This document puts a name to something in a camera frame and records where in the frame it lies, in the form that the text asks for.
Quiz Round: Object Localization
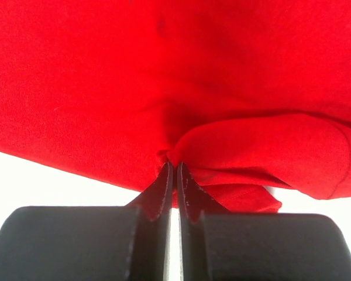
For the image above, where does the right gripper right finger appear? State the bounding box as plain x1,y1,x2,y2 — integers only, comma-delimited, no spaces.
177,163,351,280

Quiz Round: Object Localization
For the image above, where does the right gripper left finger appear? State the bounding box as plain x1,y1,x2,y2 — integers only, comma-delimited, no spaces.
0,163,174,280

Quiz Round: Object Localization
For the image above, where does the red t shirt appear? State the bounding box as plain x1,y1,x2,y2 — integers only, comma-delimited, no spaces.
0,1,351,212

